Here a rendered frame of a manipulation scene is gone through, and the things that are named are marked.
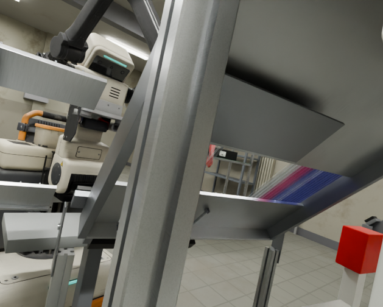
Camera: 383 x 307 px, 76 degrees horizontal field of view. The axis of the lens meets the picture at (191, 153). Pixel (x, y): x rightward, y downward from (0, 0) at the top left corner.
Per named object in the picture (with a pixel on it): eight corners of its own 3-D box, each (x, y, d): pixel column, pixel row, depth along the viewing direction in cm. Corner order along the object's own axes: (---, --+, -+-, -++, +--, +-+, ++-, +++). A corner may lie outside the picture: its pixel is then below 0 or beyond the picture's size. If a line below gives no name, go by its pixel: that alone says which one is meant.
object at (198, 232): (86, 239, 63) (87, 212, 67) (268, 240, 95) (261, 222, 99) (86, 237, 62) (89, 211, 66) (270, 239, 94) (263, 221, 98)
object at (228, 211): (87, 226, 64) (88, 215, 66) (267, 232, 95) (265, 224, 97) (106, 189, 52) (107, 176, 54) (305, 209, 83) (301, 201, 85)
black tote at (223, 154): (199, 153, 296) (201, 144, 296) (192, 151, 311) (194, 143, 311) (235, 161, 324) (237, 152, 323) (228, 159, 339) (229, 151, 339)
